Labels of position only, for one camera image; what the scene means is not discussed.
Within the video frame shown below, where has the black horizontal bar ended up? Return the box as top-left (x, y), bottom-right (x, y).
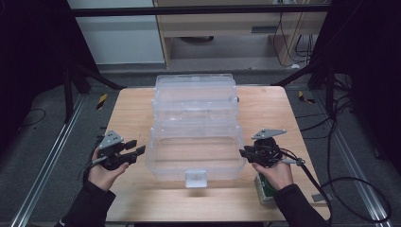
top-left (67, 4), bottom-right (332, 18)

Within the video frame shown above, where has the black metal stand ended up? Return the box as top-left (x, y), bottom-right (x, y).
top-left (61, 58), bottom-right (128, 125)
top-left (270, 58), bottom-right (352, 121)

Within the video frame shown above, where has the metal floor rail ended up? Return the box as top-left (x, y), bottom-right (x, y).
top-left (9, 94), bottom-right (87, 227)
top-left (330, 126), bottom-right (395, 227)

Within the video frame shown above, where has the person's right hand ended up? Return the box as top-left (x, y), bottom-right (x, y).
top-left (252, 157), bottom-right (295, 191)

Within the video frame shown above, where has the thin black floor cable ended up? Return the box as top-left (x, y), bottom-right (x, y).
top-left (18, 107), bottom-right (47, 129)

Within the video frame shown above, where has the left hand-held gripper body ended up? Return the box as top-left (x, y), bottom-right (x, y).
top-left (94, 130), bottom-right (138, 171)

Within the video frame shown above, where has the green and white carton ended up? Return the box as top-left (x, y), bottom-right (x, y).
top-left (253, 172), bottom-right (277, 206)

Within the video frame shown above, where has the clear plastic storage box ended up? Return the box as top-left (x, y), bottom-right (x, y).
top-left (145, 73), bottom-right (248, 189)

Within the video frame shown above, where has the person's left hand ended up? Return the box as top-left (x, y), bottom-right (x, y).
top-left (87, 148), bottom-right (131, 193)

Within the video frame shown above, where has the light wooden desk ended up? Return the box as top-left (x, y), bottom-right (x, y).
top-left (152, 0), bottom-right (329, 69)

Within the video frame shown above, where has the black cable bundle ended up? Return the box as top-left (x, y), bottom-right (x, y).
top-left (272, 0), bottom-right (316, 68)

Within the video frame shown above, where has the yellow-black floor tape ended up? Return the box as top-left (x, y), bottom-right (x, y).
top-left (297, 90), bottom-right (317, 105)
top-left (96, 93), bottom-right (109, 111)

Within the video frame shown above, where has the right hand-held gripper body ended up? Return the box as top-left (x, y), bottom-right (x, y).
top-left (251, 127), bottom-right (288, 168)

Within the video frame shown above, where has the grey tape piece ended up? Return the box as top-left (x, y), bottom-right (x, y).
top-left (311, 192), bottom-right (335, 203)

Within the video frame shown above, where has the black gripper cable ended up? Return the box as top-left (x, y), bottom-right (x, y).
top-left (277, 148), bottom-right (334, 227)
top-left (77, 135), bottom-right (107, 183)

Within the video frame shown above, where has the black curtain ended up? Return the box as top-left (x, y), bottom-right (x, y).
top-left (311, 0), bottom-right (401, 176)
top-left (0, 0), bottom-right (98, 155)

